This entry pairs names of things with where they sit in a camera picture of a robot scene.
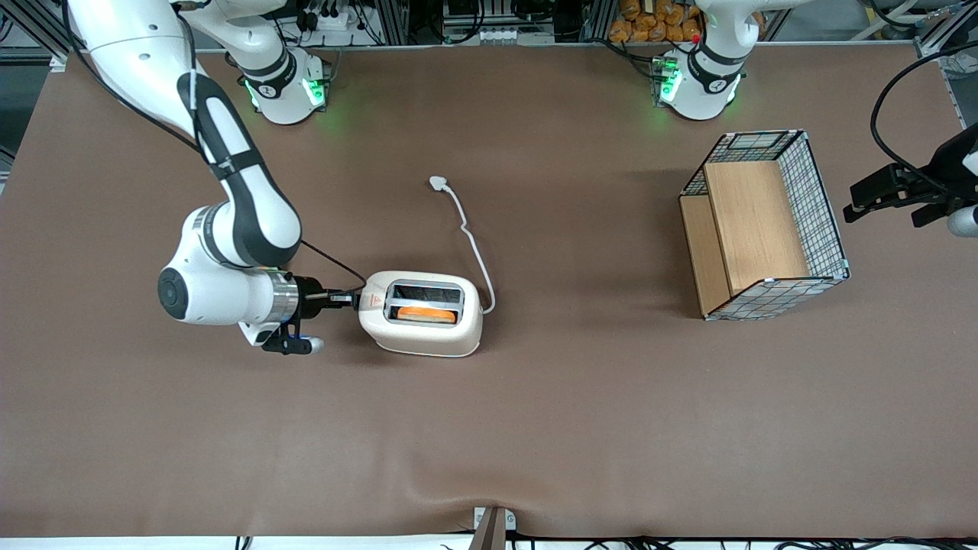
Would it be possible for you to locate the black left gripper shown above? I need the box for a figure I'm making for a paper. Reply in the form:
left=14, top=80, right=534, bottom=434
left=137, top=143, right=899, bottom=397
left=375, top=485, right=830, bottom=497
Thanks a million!
left=843, top=125, right=978, bottom=228

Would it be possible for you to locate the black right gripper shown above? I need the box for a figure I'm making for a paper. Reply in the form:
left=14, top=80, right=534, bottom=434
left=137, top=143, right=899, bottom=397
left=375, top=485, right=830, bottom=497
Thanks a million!
left=296, top=276, right=361, bottom=322

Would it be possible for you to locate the white two-slot toaster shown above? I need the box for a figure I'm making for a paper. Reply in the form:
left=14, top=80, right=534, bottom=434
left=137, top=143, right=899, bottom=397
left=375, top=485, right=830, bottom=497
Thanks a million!
left=358, top=270, right=484, bottom=358

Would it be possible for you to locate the toast slice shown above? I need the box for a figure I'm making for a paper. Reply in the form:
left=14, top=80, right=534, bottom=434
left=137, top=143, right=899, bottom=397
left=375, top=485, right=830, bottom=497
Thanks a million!
left=397, top=306, right=458, bottom=324

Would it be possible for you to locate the wooden shelf insert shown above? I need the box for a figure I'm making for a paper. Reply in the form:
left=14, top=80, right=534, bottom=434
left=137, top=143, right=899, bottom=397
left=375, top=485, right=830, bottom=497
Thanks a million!
left=679, top=160, right=811, bottom=317

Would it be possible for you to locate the brown table mat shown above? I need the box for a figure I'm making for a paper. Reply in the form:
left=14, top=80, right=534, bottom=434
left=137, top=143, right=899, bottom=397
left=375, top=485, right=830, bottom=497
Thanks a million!
left=0, top=42, right=978, bottom=540

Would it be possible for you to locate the white power strip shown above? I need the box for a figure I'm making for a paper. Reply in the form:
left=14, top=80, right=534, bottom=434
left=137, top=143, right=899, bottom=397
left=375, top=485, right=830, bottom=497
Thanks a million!
left=295, top=0, right=361, bottom=33

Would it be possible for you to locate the pile of bread rolls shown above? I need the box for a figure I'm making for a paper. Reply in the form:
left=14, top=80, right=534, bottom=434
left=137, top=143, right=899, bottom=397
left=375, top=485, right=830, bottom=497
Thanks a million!
left=608, top=0, right=704, bottom=45

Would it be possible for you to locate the wire mesh basket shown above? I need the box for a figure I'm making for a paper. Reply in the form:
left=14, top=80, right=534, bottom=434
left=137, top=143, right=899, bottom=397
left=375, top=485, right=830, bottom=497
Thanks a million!
left=678, top=129, right=851, bottom=322

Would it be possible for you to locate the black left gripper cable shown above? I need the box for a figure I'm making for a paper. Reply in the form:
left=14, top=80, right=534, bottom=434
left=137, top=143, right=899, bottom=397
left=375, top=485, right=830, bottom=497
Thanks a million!
left=870, top=40, right=978, bottom=193

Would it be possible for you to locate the white toaster power cord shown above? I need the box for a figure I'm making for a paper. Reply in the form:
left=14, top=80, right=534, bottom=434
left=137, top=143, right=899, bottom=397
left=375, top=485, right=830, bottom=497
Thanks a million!
left=429, top=176, right=497, bottom=315

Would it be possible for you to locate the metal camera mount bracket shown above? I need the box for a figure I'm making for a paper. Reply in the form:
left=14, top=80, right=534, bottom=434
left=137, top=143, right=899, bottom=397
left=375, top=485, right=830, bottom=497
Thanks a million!
left=467, top=506, right=517, bottom=550

